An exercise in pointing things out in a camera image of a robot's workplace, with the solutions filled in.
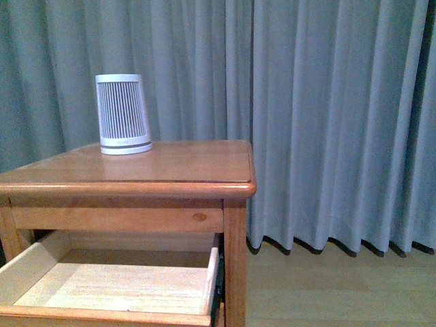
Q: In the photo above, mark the wooden drawer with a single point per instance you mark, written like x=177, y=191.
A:
x=98, y=279

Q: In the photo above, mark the wooden nightstand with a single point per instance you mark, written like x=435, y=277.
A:
x=176, y=187

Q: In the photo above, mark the white ribbed air purifier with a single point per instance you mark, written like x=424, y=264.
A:
x=123, y=120

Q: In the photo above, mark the grey curtain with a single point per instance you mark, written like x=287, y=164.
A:
x=336, y=97

